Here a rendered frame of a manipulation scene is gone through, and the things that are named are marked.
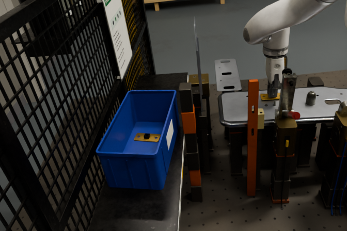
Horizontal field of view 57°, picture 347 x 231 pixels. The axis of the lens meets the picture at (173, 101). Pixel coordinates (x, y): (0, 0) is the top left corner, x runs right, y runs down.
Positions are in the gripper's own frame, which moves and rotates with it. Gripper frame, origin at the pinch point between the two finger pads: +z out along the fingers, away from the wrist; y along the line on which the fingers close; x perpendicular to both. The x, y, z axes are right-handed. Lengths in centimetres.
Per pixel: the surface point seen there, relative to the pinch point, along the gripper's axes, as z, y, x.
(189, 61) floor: 103, 242, 47
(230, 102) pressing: 3.3, -1.9, 15.7
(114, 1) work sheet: -36, 7, 55
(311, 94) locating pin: -1.3, -6.0, -12.2
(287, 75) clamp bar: -17.6, -20.2, 0.5
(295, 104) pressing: 3.2, -5.4, -7.2
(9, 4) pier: 5, 194, 213
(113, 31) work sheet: -29, -3, 54
